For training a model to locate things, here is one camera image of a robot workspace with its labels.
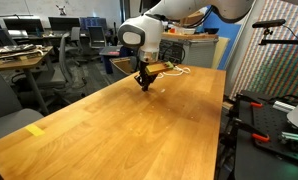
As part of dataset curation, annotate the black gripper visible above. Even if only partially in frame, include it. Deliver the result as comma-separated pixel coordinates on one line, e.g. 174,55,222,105
134,60,158,92

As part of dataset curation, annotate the white rope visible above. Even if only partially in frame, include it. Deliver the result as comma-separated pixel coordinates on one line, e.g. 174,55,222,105
155,65,192,80

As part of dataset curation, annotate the cardboard sheet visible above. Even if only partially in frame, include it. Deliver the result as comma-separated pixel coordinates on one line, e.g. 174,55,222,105
112,57,134,75

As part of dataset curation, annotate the gray plastic bin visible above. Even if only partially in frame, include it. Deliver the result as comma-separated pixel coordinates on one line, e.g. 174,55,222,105
109,55,140,82

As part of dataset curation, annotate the dark side table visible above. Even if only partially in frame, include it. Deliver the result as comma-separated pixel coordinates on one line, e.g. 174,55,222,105
98,45,124,75

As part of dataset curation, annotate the dark mesh office chair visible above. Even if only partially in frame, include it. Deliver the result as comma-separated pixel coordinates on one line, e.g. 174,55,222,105
87,25,107,49

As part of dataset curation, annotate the white tray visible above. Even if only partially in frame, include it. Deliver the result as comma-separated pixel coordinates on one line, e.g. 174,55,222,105
170,26,197,36

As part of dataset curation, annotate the black vertical pole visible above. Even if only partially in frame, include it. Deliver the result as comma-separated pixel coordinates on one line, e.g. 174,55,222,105
119,0,127,26

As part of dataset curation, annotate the blue lit monitor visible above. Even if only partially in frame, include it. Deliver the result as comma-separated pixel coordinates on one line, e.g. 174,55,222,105
79,17,108,32

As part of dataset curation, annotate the brown cardboard box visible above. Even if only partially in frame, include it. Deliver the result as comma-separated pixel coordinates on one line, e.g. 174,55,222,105
179,11,205,25

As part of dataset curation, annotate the tan foam board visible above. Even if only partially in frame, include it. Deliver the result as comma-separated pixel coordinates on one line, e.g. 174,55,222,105
211,36,231,71

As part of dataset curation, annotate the small gray chair back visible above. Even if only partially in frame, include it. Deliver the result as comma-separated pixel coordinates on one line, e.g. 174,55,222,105
69,26,82,51

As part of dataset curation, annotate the gray swivel office chair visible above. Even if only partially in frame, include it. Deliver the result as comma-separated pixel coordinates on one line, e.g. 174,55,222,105
35,32,88,101

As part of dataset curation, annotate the dark bowl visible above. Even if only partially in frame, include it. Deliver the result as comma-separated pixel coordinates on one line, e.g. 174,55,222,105
203,27,221,35

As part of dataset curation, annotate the blue partition panel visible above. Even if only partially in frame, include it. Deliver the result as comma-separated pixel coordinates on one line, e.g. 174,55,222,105
202,9,243,71

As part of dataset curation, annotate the small gray drone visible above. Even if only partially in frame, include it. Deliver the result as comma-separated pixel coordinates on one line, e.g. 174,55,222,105
55,4,69,16

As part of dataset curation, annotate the yellow tape piece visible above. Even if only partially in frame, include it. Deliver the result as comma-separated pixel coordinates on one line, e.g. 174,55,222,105
24,123,46,138

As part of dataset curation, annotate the wooden office desk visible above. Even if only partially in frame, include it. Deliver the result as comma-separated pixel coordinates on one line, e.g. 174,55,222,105
0,45,55,117

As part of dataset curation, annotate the flat dark keyboard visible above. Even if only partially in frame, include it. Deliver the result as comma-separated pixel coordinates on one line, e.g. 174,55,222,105
0,43,37,55

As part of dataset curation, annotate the multicolour patterned panel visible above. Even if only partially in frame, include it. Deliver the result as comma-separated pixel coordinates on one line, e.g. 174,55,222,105
229,0,298,101

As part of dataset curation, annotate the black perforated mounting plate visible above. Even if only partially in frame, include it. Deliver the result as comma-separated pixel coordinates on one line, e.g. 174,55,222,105
235,89,298,165

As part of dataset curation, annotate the gray padded chair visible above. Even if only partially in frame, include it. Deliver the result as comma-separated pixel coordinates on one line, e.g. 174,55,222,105
0,59,45,145

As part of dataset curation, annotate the aluminum extrusion bar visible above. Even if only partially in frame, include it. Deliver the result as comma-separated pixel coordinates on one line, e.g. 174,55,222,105
280,131,298,145
272,99,297,114

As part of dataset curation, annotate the yellow wrist camera mount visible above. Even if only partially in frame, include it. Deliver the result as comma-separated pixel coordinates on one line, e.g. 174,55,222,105
145,61,175,76

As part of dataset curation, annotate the white cord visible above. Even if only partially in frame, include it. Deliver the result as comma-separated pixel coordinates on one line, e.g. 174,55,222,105
28,48,45,58

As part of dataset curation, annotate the black clamp orange handle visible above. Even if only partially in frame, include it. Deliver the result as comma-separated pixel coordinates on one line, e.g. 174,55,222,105
230,118,271,144
234,93,266,118

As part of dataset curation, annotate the black stereo camera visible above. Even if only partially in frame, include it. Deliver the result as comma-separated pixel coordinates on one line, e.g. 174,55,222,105
251,18,287,29

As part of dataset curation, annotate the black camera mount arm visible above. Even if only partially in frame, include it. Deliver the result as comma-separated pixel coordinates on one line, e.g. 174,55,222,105
258,28,298,50

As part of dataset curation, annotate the thick black base cable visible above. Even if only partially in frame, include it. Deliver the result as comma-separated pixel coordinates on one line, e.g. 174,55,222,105
268,94,298,104

